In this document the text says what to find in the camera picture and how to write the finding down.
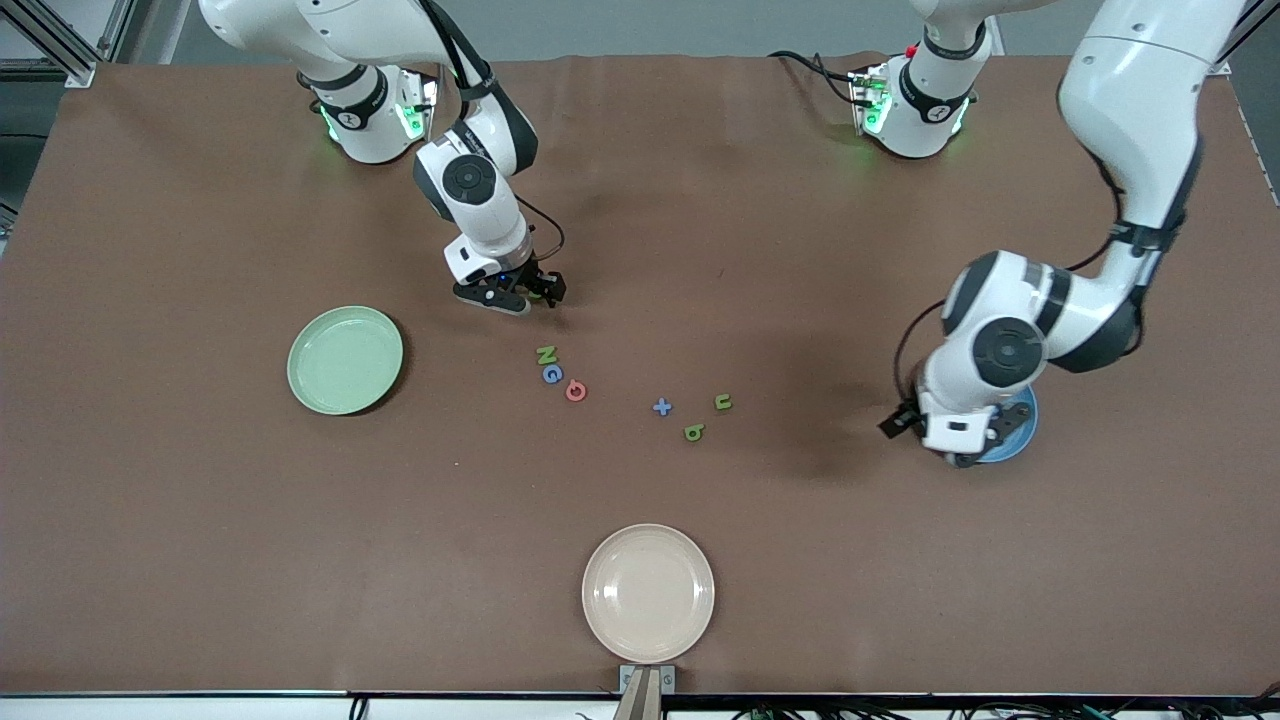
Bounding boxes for black left base cable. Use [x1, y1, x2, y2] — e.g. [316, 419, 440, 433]
[768, 50, 863, 106]

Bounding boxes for aluminium frame profile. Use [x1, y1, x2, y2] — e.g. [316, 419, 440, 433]
[0, 0, 141, 91]
[1212, 0, 1266, 77]

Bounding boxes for beige plate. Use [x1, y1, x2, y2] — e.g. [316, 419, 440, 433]
[581, 523, 717, 665]

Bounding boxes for blue plate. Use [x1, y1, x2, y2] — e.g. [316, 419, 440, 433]
[972, 385, 1039, 464]

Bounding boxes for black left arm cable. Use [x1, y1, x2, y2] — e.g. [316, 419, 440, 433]
[893, 298, 949, 403]

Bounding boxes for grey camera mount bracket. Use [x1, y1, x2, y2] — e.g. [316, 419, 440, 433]
[618, 664, 677, 720]

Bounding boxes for brown table cover mat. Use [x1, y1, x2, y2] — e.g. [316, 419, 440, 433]
[0, 52, 1280, 696]

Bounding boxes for light green plate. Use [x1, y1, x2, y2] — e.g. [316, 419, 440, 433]
[286, 305, 405, 417]

